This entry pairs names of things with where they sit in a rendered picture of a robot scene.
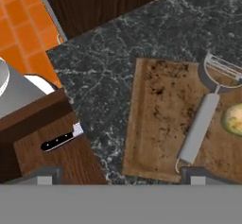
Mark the dark wooden cupboard front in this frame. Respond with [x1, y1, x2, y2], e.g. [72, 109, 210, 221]
[31, 0, 194, 44]

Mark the brown wooden cutting board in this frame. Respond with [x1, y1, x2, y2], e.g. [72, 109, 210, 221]
[121, 57, 242, 185]

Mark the brown wooden drawer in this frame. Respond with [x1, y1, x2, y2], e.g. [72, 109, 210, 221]
[0, 87, 110, 185]

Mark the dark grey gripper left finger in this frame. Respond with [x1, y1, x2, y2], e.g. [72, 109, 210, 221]
[5, 165, 64, 185]

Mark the grey and white rounded object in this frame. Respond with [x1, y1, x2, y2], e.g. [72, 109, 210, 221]
[0, 57, 57, 119]

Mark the grey peeler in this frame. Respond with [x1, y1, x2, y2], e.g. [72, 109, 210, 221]
[174, 52, 242, 175]

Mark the black-handled knife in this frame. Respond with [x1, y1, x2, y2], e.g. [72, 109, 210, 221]
[40, 122, 85, 153]

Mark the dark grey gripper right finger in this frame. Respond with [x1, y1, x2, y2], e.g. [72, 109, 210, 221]
[181, 165, 242, 185]

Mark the green cucumber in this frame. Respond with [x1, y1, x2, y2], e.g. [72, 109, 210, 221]
[220, 103, 242, 138]

